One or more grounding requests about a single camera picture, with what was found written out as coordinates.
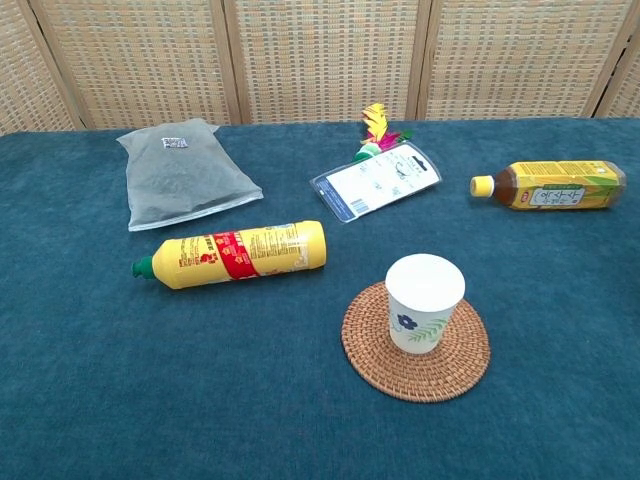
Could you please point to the tea bottle with yellow cap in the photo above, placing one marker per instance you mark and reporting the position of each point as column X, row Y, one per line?
column 555, row 185

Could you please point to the grey translucent plastic bag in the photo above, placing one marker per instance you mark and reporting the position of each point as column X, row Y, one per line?
column 182, row 175

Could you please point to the teal tablecloth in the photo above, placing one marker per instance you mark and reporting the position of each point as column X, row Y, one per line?
column 200, row 375

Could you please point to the round woven rattan coaster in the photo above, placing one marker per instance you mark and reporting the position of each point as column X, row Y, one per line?
column 370, row 350

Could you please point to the woven folding screen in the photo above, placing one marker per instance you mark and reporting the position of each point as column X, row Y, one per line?
column 320, row 55

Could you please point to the colourful feather shuttlecock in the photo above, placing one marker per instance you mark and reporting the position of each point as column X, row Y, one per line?
column 376, row 131

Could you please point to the yellow bottle with green cap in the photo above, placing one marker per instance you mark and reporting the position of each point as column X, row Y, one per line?
column 240, row 254

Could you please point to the clear blister pack with card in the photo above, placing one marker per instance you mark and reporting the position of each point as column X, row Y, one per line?
column 375, row 182

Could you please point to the white floral paper cup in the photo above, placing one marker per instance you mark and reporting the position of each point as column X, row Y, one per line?
column 424, row 295

